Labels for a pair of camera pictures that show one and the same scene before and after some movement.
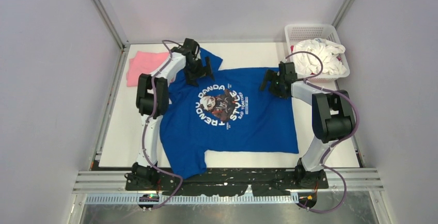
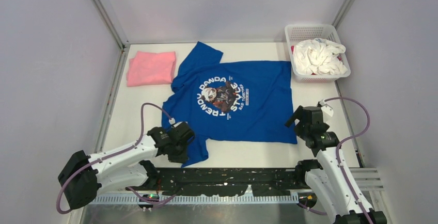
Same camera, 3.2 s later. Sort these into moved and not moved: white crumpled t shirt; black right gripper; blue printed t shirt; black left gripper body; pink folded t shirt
Moved: black right gripper; blue printed t shirt; black left gripper body
Not moved: white crumpled t shirt; pink folded t shirt
